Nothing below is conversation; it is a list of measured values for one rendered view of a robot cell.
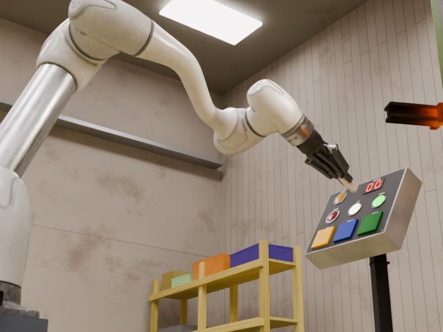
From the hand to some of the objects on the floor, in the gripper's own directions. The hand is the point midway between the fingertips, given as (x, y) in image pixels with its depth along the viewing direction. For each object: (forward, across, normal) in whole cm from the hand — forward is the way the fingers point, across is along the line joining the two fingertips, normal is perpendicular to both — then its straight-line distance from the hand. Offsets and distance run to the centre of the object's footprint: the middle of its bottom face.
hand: (348, 182), depth 193 cm
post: (+75, -9, -86) cm, 115 cm away
